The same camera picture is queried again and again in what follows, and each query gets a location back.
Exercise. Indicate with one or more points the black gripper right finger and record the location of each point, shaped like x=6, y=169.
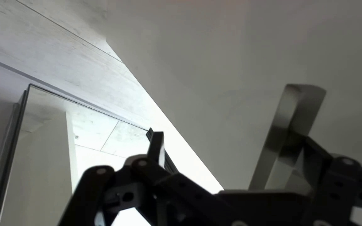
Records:
x=348, y=189

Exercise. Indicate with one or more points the glass panel with dark edge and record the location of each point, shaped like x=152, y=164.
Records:
x=47, y=159

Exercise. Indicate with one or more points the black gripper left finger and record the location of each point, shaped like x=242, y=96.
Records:
x=147, y=189

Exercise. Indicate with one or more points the white door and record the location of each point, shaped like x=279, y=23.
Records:
x=252, y=51

